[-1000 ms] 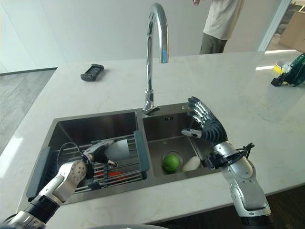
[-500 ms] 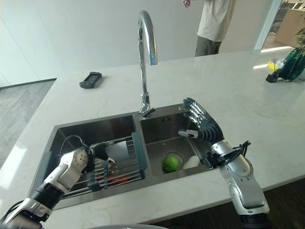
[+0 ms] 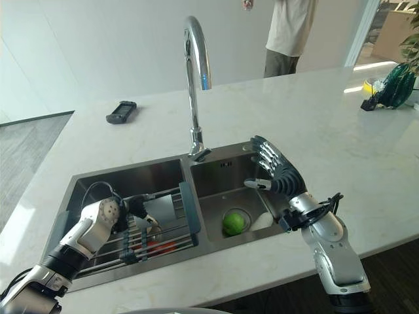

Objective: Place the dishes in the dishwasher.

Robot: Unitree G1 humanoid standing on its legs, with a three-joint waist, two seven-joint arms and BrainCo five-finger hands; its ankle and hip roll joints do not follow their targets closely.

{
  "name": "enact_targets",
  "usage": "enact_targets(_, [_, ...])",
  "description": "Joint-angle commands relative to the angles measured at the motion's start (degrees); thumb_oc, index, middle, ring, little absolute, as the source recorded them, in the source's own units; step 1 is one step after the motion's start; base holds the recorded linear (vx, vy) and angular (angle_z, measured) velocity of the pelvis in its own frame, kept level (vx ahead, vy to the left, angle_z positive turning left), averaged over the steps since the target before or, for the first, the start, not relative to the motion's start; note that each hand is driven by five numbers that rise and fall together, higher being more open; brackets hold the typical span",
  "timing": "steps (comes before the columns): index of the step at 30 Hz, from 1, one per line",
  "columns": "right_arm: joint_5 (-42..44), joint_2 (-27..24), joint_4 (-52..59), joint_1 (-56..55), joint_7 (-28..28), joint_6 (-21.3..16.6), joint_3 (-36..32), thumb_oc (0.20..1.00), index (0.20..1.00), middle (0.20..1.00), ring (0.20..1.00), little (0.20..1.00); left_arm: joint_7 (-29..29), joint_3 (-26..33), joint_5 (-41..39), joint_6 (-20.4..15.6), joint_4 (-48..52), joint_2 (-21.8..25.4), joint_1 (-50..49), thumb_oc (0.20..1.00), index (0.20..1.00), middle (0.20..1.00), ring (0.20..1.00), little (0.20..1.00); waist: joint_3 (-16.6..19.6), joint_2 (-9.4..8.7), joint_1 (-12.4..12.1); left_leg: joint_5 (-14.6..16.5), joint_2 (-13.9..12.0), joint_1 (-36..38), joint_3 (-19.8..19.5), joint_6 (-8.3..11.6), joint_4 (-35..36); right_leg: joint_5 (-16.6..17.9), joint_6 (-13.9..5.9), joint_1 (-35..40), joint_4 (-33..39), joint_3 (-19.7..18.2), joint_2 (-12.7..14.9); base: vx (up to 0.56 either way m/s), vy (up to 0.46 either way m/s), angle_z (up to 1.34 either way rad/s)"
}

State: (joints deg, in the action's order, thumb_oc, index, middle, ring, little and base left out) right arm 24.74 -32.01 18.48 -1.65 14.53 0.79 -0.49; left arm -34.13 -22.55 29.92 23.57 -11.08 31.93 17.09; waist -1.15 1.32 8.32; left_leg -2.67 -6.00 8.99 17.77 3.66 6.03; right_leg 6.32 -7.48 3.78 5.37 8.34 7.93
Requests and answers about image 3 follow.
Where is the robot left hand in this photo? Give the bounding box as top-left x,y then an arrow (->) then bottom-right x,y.
122,193 -> 162,234

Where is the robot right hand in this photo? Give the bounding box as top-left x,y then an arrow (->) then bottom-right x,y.
243,135 -> 309,199

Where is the square metal plate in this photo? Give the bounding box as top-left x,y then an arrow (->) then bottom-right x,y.
142,194 -> 178,227

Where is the red item under rack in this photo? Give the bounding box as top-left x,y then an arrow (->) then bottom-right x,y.
143,241 -> 178,255

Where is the white dish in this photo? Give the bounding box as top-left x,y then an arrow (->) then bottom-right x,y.
251,211 -> 274,232

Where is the metal sink drying rack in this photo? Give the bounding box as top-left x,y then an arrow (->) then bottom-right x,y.
54,182 -> 201,273

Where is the round sink drain strainer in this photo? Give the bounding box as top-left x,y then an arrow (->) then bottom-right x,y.
221,207 -> 253,237

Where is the stainless steel double sink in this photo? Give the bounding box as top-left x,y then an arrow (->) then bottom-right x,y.
41,141 -> 296,292

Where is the green round fruit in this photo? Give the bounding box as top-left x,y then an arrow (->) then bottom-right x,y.
222,212 -> 246,237

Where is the black handheld device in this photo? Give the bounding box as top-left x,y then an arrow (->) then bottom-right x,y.
105,101 -> 138,125

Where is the chrome gooseneck faucet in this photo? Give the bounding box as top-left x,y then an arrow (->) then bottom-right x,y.
182,15 -> 213,163

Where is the green glass ornament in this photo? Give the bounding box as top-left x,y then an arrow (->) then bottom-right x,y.
378,63 -> 417,111

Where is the person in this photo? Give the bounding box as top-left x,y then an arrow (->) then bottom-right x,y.
263,0 -> 319,79

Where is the light wooden cabinet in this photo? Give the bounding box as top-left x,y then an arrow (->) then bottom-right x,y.
372,9 -> 419,63

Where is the leafy potted plant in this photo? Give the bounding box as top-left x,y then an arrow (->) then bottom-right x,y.
397,0 -> 419,73

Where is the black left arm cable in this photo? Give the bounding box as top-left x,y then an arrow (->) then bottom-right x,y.
81,181 -> 124,211

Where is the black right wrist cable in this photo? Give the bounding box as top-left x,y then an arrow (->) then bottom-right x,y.
302,192 -> 345,227

